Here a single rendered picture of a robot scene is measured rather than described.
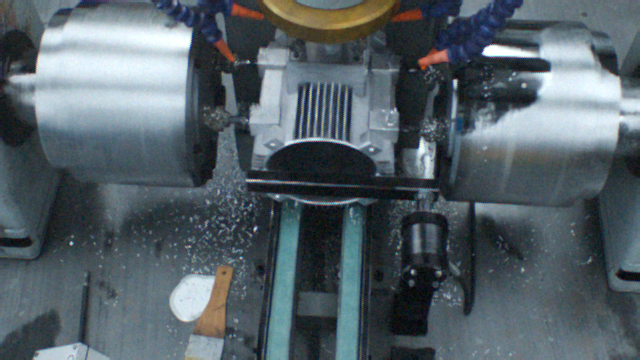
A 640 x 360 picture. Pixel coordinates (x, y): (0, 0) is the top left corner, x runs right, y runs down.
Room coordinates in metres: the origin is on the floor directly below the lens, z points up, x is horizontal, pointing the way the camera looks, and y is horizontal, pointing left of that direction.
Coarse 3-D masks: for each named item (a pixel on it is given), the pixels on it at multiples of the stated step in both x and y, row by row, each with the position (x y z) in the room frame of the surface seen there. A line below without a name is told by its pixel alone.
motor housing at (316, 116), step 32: (288, 96) 0.69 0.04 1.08; (320, 96) 0.68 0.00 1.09; (352, 96) 0.67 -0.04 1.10; (384, 96) 0.70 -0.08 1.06; (288, 128) 0.63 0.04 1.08; (320, 128) 0.62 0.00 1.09; (352, 128) 0.63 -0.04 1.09; (256, 160) 0.62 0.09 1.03; (288, 160) 0.67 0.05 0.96; (320, 160) 0.68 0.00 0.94; (352, 160) 0.67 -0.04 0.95; (384, 160) 0.61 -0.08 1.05
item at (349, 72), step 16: (288, 48) 0.71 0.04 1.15; (304, 48) 0.74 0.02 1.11; (320, 48) 0.73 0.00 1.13; (336, 48) 0.72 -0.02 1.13; (288, 64) 0.69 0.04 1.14; (304, 64) 0.69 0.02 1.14; (320, 64) 0.69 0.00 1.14; (336, 64) 0.69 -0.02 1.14; (352, 64) 0.69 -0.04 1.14; (288, 80) 0.69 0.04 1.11; (304, 80) 0.69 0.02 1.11; (320, 80) 0.69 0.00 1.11; (336, 80) 0.69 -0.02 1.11; (352, 80) 0.69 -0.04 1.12
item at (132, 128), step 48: (96, 0) 0.81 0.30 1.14; (48, 48) 0.71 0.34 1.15; (96, 48) 0.70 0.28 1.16; (144, 48) 0.70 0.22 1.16; (192, 48) 0.70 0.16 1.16; (48, 96) 0.65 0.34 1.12; (96, 96) 0.64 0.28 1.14; (144, 96) 0.64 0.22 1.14; (192, 96) 0.65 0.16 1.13; (48, 144) 0.62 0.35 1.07; (96, 144) 0.61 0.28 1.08; (144, 144) 0.61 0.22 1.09; (192, 144) 0.61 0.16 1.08
